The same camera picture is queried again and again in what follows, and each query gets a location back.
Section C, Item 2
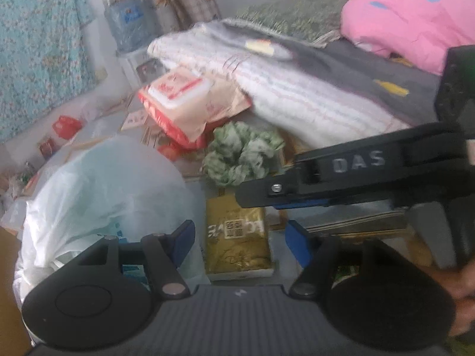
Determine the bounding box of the gold tissue pack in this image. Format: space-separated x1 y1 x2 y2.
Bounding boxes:
205 194 274 281

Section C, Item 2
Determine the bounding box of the person right hand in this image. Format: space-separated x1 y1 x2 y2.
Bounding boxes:
420 260 475 337

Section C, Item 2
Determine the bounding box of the grey blanket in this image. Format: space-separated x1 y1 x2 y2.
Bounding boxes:
222 18 440 126

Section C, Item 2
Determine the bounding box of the large white plastic bag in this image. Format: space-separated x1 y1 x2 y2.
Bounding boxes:
12 137 196 305

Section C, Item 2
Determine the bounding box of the green white scrunchie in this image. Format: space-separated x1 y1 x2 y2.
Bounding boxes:
201 121 285 187

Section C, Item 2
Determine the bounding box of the white stitched quilt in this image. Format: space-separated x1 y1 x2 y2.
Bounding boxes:
147 27 409 148

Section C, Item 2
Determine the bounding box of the red white wipes pack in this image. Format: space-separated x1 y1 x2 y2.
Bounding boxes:
137 67 251 150

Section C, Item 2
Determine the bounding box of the pink spotted quilt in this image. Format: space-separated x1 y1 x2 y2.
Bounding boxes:
341 0 474 76

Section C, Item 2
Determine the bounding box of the red plastic bag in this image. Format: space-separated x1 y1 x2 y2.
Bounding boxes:
52 115 83 140

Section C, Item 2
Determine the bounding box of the red can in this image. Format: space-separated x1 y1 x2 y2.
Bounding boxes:
38 137 57 161

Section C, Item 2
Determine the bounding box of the white water dispenser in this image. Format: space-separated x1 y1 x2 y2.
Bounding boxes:
116 46 166 90

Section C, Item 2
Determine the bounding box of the green patterned pillow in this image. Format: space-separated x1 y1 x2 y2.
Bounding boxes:
235 0 349 47

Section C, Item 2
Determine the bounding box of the brown cardboard box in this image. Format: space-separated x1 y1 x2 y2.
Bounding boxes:
0 228 31 355

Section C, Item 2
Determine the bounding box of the teal floral hanging cloth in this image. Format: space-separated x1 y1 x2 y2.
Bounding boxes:
1 0 97 142

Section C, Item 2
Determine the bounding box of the checkered folded mat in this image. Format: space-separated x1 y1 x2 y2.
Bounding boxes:
143 0 221 34

